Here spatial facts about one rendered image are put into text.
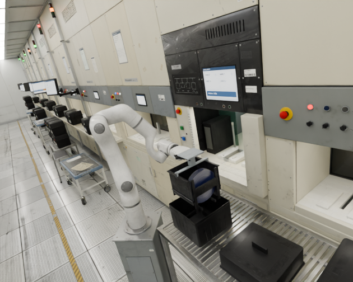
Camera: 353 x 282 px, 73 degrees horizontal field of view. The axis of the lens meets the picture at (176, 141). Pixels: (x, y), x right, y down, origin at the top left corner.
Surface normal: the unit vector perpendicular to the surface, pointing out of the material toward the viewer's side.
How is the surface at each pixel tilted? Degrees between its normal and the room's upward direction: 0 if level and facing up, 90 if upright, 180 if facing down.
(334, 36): 90
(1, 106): 90
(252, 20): 90
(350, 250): 0
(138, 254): 90
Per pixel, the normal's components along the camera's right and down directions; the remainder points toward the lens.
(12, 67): 0.58, 0.18
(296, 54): -0.79, 0.35
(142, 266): -0.15, 0.37
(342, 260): -0.18, -0.92
